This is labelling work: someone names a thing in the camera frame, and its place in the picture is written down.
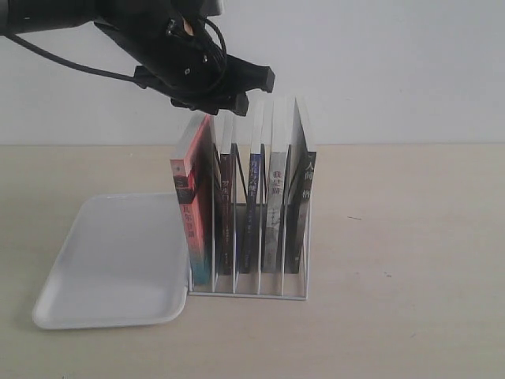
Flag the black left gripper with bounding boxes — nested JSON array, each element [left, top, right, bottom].
[[94, 1, 275, 117]]

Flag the black cable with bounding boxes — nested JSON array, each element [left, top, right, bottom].
[[7, 33, 137, 82]]

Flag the white plastic tray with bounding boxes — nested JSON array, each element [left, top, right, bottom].
[[32, 193, 189, 330]]

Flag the pink and teal book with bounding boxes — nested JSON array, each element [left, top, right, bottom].
[[170, 113, 214, 286]]

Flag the black book white characters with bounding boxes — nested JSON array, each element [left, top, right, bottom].
[[286, 96, 316, 274]]

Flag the blue book with orange moon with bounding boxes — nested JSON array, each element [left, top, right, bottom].
[[240, 100, 265, 273]]

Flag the white wire book rack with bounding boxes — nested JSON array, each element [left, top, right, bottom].
[[189, 144, 312, 301]]

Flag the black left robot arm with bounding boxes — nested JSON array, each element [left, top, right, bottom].
[[1, 0, 275, 116]]

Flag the dark maroon book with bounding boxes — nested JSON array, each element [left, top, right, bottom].
[[219, 113, 235, 276]]

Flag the grey white book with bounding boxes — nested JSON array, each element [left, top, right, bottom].
[[263, 98, 288, 273]]

